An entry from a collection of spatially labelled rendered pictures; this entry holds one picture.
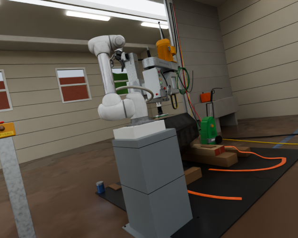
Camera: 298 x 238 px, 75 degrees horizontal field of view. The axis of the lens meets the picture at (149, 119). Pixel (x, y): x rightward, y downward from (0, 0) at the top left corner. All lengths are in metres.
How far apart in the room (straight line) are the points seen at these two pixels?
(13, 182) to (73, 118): 7.30
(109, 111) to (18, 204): 0.82
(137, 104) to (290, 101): 5.86
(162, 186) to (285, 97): 5.88
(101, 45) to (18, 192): 1.23
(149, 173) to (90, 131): 7.47
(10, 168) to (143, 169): 0.81
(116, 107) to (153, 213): 0.83
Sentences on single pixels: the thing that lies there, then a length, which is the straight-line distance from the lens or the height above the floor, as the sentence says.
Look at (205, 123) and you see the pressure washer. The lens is 4.20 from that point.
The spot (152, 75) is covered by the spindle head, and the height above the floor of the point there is 1.44.
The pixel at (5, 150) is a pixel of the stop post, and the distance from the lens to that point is 1.40.
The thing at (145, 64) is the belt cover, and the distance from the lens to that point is 2.81.
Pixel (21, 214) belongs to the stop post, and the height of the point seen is 0.54.
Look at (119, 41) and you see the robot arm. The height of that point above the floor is 1.61.
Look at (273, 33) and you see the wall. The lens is 7.15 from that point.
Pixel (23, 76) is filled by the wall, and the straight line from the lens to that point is 8.56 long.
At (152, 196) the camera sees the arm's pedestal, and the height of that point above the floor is 0.37.
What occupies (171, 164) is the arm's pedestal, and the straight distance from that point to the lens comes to 1.60.
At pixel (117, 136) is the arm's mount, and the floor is 0.82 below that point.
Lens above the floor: 1.00
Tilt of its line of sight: 3 degrees down
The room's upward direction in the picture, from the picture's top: 11 degrees counter-clockwise
